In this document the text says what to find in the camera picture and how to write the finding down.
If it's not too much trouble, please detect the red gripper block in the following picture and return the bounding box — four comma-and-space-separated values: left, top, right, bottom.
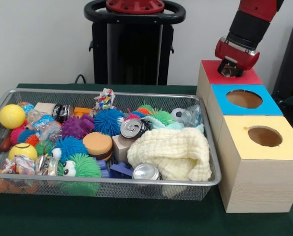
215, 36, 260, 77

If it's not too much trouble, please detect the black crushed soda can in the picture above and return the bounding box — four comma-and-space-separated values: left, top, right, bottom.
120, 118, 153, 140

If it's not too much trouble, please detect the wooden box with three holes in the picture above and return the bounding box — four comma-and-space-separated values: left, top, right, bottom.
196, 59, 293, 213

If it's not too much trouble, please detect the shallow clear mesh bin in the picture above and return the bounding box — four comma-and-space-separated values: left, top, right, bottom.
0, 88, 223, 202

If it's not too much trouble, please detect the small black white soccer ball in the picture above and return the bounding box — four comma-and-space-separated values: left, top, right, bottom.
170, 108, 187, 123

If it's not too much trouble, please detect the cream waffle cloth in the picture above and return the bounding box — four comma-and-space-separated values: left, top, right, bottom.
127, 128, 213, 182

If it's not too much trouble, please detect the silver crushed can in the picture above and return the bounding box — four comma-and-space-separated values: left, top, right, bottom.
132, 164, 161, 181

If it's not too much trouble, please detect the toy hamburger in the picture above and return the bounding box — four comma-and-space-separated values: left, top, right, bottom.
83, 132, 114, 162

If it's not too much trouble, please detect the purple spiky ball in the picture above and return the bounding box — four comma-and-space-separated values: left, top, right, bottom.
61, 114, 96, 140

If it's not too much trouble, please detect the green fuzzy toy with eyes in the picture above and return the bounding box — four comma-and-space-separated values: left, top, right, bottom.
57, 153, 102, 178

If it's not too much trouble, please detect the blue fuzzy toy with eyes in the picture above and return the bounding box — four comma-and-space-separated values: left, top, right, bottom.
50, 136, 89, 163

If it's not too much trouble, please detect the yellow smiley face ball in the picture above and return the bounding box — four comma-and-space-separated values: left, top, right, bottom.
8, 143, 38, 162

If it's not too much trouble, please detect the plain yellow ball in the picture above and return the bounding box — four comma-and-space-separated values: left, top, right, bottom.
0, 104, 27, 129

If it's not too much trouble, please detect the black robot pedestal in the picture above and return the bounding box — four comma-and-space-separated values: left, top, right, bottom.
83, 0, 186, 86

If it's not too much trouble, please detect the black cable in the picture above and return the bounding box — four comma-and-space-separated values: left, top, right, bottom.
74, 74, 87, 85

